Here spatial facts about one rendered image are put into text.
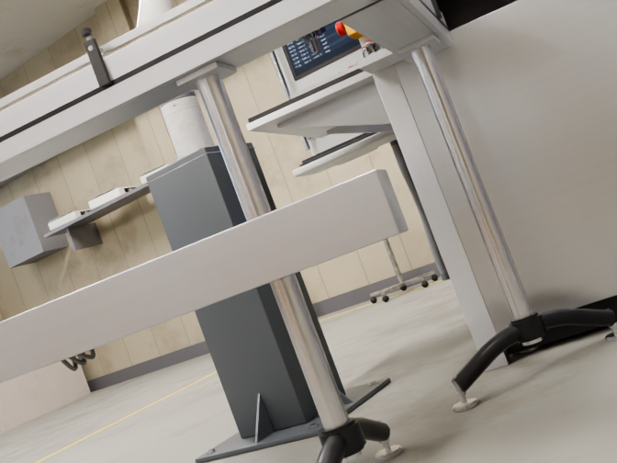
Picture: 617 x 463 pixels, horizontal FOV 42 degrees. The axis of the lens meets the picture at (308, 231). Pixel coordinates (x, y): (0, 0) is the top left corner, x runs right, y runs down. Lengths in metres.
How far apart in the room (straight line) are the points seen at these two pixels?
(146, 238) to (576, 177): 5.95
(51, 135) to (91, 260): 6.64
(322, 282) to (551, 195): 4.66
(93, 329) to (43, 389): 6.53
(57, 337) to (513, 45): 1.32
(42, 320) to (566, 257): 1.28
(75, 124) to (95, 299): 0.34
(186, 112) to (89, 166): 5.64
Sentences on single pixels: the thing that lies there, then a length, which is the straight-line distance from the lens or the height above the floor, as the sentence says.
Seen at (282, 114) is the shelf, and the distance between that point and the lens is 2.33.
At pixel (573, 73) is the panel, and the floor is 0.65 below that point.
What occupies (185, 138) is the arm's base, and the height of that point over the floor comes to 0.92.
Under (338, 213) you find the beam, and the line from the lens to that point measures 1.42.
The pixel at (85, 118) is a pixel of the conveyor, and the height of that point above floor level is 0.85.
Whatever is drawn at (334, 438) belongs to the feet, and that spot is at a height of 0.13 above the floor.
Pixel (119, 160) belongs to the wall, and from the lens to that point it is 7.82.
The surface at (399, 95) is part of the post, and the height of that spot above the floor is 0.78.
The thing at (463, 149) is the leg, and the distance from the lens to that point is 1.96.
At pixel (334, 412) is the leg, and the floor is 0.17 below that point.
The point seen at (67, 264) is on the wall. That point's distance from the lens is 8.52.
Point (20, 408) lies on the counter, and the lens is 8.01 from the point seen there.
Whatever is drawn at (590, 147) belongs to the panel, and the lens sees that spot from 2.16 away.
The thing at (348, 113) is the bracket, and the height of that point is 0.80.
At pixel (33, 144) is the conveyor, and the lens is 1.68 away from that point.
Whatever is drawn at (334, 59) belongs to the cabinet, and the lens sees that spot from 3.34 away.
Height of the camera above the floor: 0.44
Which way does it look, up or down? 2 degrees up
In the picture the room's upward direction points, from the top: 21 degrees counter-clockwise
